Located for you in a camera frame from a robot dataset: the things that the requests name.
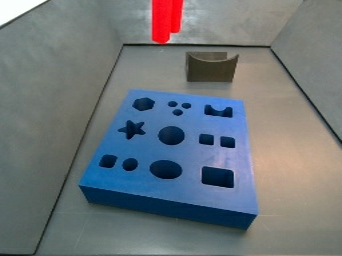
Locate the red square-circle object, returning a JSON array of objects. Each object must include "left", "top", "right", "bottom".
[{"left": 151, "top": 0, "right": 185, "bottom": 44}]

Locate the black curved fixture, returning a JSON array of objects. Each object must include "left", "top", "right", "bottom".
[{"left": 186, "top": 52, "right": 239, "bottom": 82}]

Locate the blue foam shape block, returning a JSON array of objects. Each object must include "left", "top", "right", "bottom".
[{"left": 79, "top": 90, "right": 259, "bottom": 229}]

